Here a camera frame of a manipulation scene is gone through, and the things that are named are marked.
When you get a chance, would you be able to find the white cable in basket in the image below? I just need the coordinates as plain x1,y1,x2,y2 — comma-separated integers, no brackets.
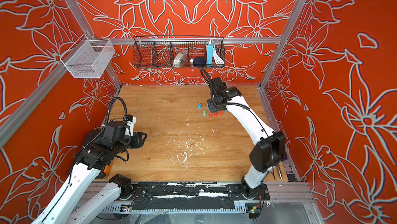
212,49,225,66

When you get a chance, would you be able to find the metal spoon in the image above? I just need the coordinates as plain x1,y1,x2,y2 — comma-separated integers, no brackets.
277,165,283,180

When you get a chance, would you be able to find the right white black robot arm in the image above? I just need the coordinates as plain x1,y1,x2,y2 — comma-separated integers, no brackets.
200,68,286,199

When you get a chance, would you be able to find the silver pouch in basket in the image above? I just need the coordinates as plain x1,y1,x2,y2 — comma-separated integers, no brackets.
173,50,188,68

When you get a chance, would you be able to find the white wire mesh basket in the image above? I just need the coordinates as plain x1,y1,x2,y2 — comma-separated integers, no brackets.
62,40,115,79

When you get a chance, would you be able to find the light blue box in basket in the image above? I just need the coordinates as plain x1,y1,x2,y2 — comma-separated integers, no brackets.
206,43,214,68

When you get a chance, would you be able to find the black wire wall basket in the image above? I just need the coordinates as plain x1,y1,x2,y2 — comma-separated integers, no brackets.
132,35,225,69

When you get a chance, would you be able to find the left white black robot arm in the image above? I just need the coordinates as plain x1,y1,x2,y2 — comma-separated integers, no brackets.
33,97,147,224

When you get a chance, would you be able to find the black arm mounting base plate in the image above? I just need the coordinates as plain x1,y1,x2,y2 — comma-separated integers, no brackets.
104,182,270,211

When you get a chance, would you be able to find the dark blue round object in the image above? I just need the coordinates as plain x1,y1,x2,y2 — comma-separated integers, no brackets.
193,56,206,68

